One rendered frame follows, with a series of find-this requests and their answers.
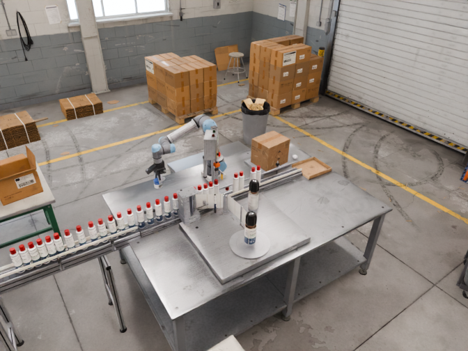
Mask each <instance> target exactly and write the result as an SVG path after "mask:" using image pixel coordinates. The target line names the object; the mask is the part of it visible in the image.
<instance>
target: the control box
mask: <svg viewBox="0 0 468 351"><path fill-rule="evenodd" d="M215 132H216V133H212V130H206V131H205V136H204V140H203V144H204V160H216V159H217V153H218V147H217V135H218V131H216V130H215ZM212 134H214V135H215V137H212Z"/></svg>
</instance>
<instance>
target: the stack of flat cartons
mask: <svg viewBox="0 0 468 351"><path fill-rule="evenodd" d="M39 140H41V138H40V134H39V131H38V128H37V126H36V124H35V121H34V120H33V119H32V117H30V115H29V114H28V113H27V112H26V111H21V112H18V113H16V114H8V115H5V116H0V151H2V150H7V149H10V148H14V147H17V146H22V144H23V145H24V144H28V143H32V142H35V141H39Z"/></svg>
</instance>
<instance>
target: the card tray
mask: <svg viewBox="0 0 468 351"><path fill-rule="evenodd" d="M292 168H297V169H302V171H301V172H302V175H303V176H304V177H306V178H307V179H309V180H310V179H311V178H315V177H317V176H320V175H322V174H325V173H328V172H330V171H332V168H331V167H330V166H328V165H327V164H325V163H324V162H322V161H320V160H319V159H318V158H316V157H310V158H308V159H305V160H302V161H300V162H298V163H295V164H292Z"/></svg>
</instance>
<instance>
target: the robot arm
mask: <svg viewBox="0 0 468 351"><path fill-rule="evenodd" d="M214 125H216V123H215V122H214V121H213V120H212V119H211V118H210V117H209V116H208V115H205V114H202V115H200V116H197V117H195V118H193V119H192V121H190V122H189V123H187V124H186V125H184V126H182V127H181V128H179V129H177V130H176V131H174V132H172V133H170V134H169V135H167V136H166V137H164V136H161V137H160V138H159V144H154V145H152V154H153V163H154V164H153V165H152V166H150V167H149V168H148V169H146V173H147V174H148V175H149V174H150V173H151V172H153V171H154V176H155V178H158V180H159V184H160V185H161V184H162V181H164V180H165V178H164V177H162V175H161V174H163V173H166V172H165V170H166V168H165V165H164V160H163V159H162V155H165V154H169V153H174V152H175V151H176V147H175V145H174V144H173V142H174V141H176V140H178V139H179V138H181V137H183V136H184V135H186V134H188V133H189V132H191V131H192V130H194V129H198V128H200V127H201V128H202V130H203V134H204V136H205V131H206V130H210V127H211V126H214ZM216 126H217V125H216ZM218 162H219V163H220V166H219V170H220V171H222V172H223V171H225V170H226V167H227V164H226V163H225V161H224V156H223V155H220V157H219V156H218ZM207 176H212V171H211V160H207Z"/></svg>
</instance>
